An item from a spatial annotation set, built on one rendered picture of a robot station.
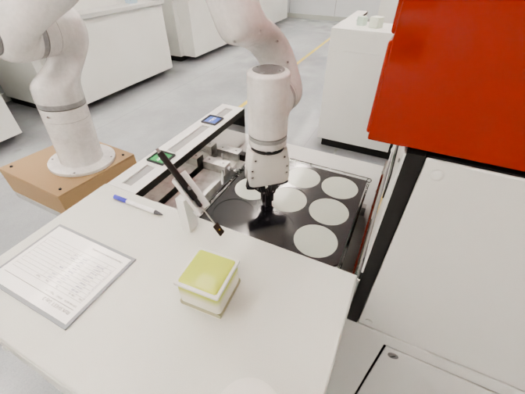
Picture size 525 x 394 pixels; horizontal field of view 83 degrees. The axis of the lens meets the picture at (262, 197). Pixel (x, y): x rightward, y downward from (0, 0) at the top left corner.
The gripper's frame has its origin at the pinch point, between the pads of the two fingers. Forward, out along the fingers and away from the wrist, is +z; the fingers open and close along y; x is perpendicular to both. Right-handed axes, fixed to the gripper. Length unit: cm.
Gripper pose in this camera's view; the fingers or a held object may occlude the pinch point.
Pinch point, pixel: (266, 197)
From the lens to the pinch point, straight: 75.9
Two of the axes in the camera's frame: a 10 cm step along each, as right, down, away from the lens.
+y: -9.6, 1.8, -2.1
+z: 0.0, 7.6, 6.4
